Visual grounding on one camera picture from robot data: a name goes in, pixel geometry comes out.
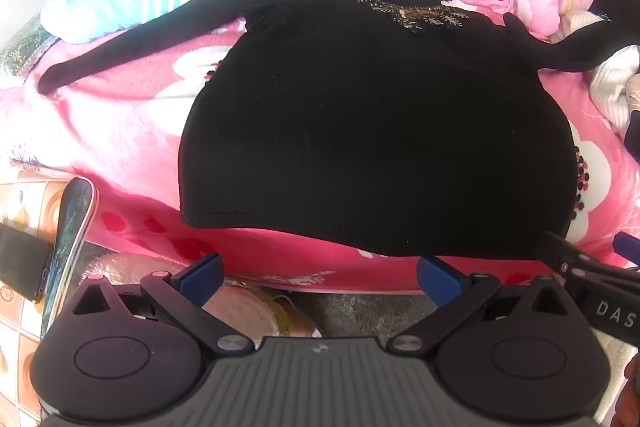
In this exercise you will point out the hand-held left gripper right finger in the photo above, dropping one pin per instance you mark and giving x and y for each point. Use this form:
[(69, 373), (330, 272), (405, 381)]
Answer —
[(437, 279)]

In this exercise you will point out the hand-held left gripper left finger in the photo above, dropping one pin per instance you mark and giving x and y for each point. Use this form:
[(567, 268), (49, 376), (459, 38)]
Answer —
[(202, 277)]

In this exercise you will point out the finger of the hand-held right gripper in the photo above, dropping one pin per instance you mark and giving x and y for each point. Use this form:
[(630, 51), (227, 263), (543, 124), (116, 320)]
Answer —
[(567, 254), (628, 249)]

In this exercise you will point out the black beaded sweater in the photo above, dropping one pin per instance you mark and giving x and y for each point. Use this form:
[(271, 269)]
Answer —
[(375, 132)]

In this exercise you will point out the person's right hand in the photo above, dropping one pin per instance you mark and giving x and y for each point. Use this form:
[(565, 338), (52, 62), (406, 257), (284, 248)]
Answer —
[(633, 372)]

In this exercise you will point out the grey rug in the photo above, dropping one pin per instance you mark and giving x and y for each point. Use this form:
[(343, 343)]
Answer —
[(360, 313)]

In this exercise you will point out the smartphone with patterned case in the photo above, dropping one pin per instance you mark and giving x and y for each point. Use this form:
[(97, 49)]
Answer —
[(70, 247)]

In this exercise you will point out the white ribbed cloth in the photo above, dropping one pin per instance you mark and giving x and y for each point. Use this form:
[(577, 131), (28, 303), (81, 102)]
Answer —
[(615, 84)]

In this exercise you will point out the pink floral blanket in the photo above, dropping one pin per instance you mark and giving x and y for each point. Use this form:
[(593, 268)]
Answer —
[(125, 117)]

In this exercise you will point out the black smartphone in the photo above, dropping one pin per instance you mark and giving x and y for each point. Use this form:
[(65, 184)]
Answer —
[(22, 262)]

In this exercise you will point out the green patterned cloth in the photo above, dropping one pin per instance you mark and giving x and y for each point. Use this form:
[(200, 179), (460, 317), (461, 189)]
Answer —
[(22, 49)]

